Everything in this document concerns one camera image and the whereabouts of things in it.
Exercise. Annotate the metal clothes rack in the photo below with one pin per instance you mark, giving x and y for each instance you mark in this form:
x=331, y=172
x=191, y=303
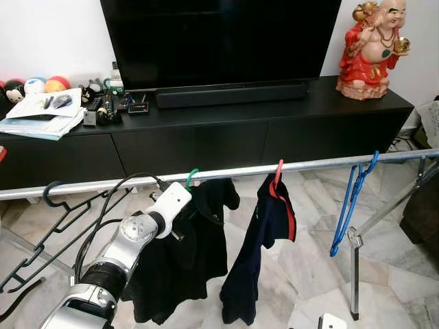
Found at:
x=226, y=171

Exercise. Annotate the stack of papers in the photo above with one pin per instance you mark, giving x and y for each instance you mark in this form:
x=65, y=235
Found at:
x=41, y=113

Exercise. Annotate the black TV cabinet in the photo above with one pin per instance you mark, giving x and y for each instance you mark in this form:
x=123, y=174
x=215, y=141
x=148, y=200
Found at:
x=206, y=140

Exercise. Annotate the red plastic hanger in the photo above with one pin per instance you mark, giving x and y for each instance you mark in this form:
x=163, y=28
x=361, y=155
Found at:
x=278, y=171

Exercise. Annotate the green plastic hanger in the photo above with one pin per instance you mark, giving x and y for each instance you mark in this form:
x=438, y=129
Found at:
x=190, y=175

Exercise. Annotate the small green white bottle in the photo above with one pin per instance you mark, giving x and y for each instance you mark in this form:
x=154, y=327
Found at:
x=116, y=83

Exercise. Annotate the black soundbar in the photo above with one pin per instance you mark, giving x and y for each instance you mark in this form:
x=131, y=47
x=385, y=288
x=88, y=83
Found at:
x=233, y=94

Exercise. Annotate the black television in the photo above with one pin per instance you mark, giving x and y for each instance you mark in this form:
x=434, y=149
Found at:
x=219, y=41

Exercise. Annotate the navy shirt with red trim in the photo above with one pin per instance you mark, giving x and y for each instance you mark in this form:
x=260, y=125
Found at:
x=257, y=274

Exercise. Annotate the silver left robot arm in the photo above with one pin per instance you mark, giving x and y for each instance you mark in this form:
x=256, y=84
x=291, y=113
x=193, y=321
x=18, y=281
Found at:
x=130, y=236

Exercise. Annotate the black plastic hanger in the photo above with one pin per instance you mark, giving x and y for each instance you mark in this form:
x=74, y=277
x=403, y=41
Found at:
x=45, y=194

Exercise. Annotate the blue plastic hanger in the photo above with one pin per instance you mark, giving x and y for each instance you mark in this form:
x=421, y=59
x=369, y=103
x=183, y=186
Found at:
x=341, y=226

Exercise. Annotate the small black display box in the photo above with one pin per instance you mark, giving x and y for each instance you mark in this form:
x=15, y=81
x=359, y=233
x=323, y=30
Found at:
x=138, y=107

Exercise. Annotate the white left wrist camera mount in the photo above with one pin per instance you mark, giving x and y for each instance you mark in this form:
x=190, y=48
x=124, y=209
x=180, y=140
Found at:
x=170, y=202

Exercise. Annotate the black shirt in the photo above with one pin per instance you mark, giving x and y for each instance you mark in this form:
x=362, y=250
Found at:
x=199, y=260

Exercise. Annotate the red laughing Buddha statue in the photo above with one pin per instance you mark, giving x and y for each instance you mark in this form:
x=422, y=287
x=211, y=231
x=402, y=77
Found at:
x=367, y=68

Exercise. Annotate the black remote control holder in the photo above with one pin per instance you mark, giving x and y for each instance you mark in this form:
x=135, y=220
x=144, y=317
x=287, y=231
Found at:
x=106, y=113

